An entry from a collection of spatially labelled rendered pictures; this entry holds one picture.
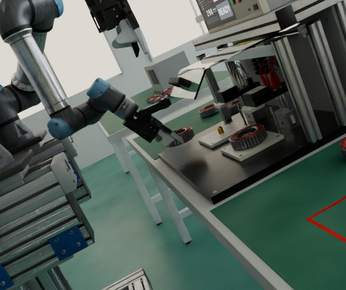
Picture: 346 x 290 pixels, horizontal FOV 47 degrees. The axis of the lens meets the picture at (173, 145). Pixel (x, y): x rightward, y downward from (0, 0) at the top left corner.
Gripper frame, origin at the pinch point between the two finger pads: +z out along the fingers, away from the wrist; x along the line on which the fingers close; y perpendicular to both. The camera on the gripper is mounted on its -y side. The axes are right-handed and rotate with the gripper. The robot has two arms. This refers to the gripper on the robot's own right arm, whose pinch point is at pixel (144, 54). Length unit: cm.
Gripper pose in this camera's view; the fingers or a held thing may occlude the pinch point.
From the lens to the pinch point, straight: 96.8
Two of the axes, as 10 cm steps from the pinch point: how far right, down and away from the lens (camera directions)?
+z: 4.0, 8.8, 2.4
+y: -8.9, 4.4, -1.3
